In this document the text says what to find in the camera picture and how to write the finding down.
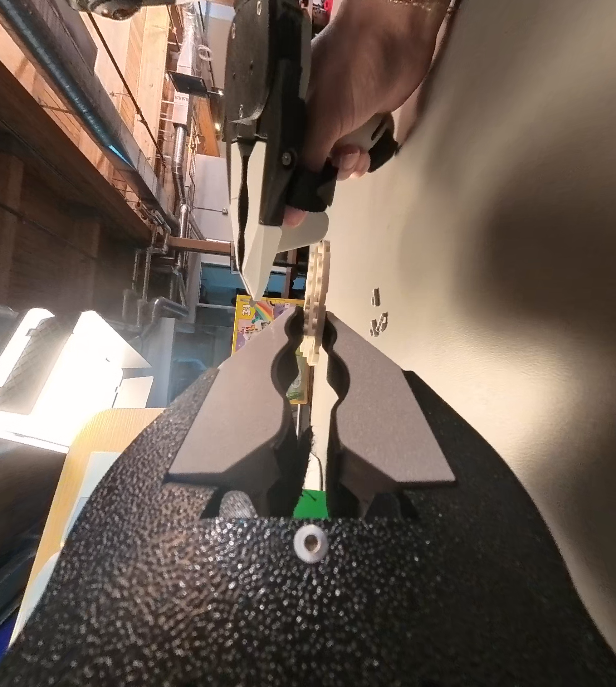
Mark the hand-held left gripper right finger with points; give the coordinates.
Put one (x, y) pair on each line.
(388, 424)

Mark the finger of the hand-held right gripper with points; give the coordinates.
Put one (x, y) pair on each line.
(262, 252)
(234, 225)

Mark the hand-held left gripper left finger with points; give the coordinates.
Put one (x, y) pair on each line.
(222, 424)

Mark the round cream lego plate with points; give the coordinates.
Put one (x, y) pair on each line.
(317, 290)

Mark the small grey lego plate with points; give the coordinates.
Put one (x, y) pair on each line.
(379, 325)

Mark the green plastic bin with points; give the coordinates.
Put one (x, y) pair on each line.
(308, 504)

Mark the yellow lego set box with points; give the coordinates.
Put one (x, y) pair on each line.
(254, 322)

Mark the person's right hand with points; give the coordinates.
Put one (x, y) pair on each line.
(367, 64)

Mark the black hanging speaker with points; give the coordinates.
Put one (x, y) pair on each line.
(187, 82)

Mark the wooden board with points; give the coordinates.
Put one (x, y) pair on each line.
(115, 424)

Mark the white studio light panel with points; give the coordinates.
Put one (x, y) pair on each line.
(72, 375)

